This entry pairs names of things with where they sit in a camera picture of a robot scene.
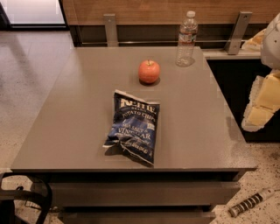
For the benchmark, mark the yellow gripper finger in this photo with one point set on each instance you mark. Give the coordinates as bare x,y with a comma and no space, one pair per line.
254,44
264,101

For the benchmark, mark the clear plastic water bottle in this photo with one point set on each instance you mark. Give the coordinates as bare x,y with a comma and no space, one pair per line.
186,40

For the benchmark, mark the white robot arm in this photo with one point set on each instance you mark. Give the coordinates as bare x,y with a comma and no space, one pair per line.
270,47

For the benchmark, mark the blue Kettle chip bag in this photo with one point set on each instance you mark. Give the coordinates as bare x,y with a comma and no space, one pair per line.
134,126

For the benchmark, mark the white power strip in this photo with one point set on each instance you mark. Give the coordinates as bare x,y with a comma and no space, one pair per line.
251,202

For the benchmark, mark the red apple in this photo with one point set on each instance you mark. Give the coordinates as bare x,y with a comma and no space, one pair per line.
148,71

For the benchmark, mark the grey table drawer unit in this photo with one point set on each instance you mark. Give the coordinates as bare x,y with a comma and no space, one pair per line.
140,197

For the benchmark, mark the black chair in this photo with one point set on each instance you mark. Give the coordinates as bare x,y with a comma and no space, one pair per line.
7,198

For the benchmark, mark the right metal bracket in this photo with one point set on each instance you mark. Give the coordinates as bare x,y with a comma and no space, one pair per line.
233,44

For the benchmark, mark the metal bracket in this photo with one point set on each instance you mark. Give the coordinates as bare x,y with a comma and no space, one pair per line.
233,44
111,30

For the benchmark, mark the left metal bracket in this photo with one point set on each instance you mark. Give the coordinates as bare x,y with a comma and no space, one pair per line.
111,30

